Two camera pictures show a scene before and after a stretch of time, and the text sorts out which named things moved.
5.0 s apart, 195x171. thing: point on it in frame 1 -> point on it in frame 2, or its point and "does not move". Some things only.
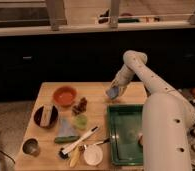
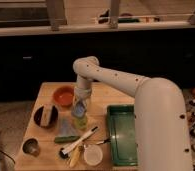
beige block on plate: (46, 115) does not move
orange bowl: (65, 96) does not move
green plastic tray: (125, 126) does not move
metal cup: (31, 146) does not move
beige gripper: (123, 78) -> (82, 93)
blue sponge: (113, 92) -> (79, 109)
